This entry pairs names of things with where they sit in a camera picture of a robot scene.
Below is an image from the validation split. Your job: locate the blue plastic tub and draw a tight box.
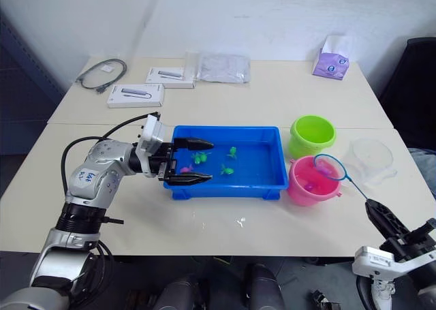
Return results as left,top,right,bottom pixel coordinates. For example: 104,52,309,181
163,125,290,201

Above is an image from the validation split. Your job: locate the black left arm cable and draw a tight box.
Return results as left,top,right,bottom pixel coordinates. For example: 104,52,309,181
61,111,161,202

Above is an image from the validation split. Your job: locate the black coiled cable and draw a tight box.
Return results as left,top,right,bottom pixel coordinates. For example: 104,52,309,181
75,58,128,96

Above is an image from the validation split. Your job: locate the blue hand net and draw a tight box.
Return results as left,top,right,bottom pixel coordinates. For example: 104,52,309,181
313,153,372,204

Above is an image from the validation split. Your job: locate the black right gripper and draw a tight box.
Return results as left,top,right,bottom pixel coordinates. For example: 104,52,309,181
364,198,436,260

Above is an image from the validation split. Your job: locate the green plastic bucket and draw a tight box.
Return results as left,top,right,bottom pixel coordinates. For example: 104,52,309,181
289,114,338,159

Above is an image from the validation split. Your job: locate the clear plastic cup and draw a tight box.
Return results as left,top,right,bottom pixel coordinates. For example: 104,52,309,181
341,137,399,189

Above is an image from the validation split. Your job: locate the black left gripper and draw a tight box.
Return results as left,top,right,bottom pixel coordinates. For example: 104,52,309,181
148,137,215,188

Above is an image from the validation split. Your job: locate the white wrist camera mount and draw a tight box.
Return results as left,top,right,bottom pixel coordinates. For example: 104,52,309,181
352,245,415,290
136,114,168,158

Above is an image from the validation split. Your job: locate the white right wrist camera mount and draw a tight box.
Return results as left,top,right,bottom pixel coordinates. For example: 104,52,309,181
352,245,415,290

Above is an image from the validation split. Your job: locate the white flat product box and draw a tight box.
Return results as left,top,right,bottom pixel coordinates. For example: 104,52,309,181
106,83,166,109
145,66,197,90

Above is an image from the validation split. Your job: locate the black chair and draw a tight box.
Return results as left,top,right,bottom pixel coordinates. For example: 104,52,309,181
378,37,436,151

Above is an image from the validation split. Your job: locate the blue grey cloth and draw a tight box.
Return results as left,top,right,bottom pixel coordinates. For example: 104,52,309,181
406,147,436,202

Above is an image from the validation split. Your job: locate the pink plastic bucket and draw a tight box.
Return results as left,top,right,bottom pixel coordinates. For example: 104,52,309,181
286,155,343,207

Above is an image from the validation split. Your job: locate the purple tissue box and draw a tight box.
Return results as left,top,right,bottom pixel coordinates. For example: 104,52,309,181
311,34,352,81

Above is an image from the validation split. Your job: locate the dark rounded shape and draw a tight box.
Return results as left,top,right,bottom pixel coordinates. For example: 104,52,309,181
159,277,209,310
243,262,286,310

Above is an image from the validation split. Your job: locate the grey plastic bag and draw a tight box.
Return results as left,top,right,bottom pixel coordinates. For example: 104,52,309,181
198,52,252,85

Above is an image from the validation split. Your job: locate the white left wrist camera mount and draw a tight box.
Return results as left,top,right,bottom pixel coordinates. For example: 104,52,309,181
136,114,168,158

